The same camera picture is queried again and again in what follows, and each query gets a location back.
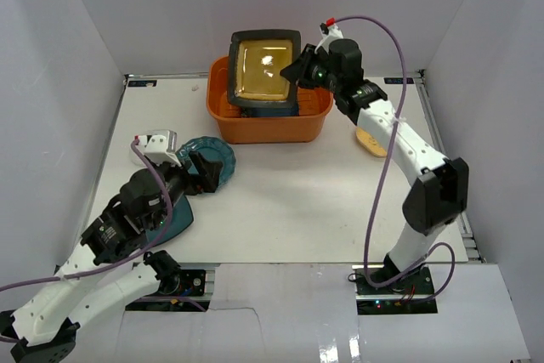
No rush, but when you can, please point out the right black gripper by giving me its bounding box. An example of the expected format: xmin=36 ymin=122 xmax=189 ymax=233
xmin=281 ymin=44 xmax=343 ymax=95

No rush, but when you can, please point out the teal scalloped round plate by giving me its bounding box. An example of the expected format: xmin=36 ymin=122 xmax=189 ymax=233
xmin=176 ymin=136 xmax=236 ymax=189

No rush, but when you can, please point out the black amber square plate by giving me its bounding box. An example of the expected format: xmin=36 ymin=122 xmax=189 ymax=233
xmin=227 ymin=29 xmax=301 ymax=110

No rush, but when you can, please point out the teal square plate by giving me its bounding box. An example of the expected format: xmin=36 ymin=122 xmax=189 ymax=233
xmin=145 ymin=196 xmax=194 ymax=247

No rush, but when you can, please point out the blue leaf-shaped dish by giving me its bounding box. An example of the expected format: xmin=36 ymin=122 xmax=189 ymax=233
xmin=241 ymin=105 xmax=299 ymax=118

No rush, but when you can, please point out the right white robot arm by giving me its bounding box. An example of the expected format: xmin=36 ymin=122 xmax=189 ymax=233
xmin=280 ymin=39 xmax=469 ymax=294

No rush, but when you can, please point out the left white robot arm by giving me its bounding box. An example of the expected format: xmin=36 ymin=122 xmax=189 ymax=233
xmin=1 ymin=151 xmax=223 ymax=362

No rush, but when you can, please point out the orange plastic bin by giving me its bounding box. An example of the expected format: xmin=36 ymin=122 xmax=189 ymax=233
xmin=206 ymin=56 xmax=333 ymax=144

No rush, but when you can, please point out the right blue corner label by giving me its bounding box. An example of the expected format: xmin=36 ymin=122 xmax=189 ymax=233
xmin=383 ymin=77 xmax=414 ymax=85

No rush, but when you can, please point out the blue corner label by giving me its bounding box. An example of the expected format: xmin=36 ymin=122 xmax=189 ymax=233
xmin=383 ymin=77 xmax=414 ymax=85
xmin=127 ymin=80 xmax=157 ymax=88

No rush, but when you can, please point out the small yellow square dish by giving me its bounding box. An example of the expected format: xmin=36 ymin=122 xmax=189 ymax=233
xmin=355 ymin=128 xmax=387 ymax=158

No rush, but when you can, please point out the left blue corner label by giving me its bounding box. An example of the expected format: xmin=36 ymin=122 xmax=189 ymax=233
xmin=127 ymin=80 xmax=157 ymax=88

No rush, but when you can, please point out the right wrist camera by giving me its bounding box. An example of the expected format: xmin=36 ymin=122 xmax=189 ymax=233
xmin=316 ymin=18 xmax=343 ymax=52

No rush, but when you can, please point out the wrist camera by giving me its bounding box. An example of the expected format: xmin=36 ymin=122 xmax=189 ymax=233
xmin=316 ymin=18 xmax=343 ymax=52
xmin=132 ymin=128 xmax=183 ymax=167

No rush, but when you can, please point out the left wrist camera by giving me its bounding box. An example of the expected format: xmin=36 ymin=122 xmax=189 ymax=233
xmin=132 ymin=128 xmax=183 ymax=167

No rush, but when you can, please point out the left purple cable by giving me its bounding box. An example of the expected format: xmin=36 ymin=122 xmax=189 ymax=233
xmin=0 ymin=139 xmax=209 ymax=345

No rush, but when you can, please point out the purple cable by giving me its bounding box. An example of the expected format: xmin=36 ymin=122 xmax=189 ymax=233
xmin=334 ymin=15 xmax=457 ymax=303
xmin=0 ymin=139 xmax=209 ymax=345

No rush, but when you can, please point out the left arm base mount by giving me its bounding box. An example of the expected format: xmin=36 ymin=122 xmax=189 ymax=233
xmin=126 ymin=269 xmax=210 ymax=313

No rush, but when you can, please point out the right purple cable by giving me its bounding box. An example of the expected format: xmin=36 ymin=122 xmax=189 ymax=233
xmin=334 ymin=15 xmax=457 ymax=303

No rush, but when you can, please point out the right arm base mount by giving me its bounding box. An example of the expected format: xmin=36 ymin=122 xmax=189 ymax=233
xmin=348 ymin=266 xmax=438 ymax=316

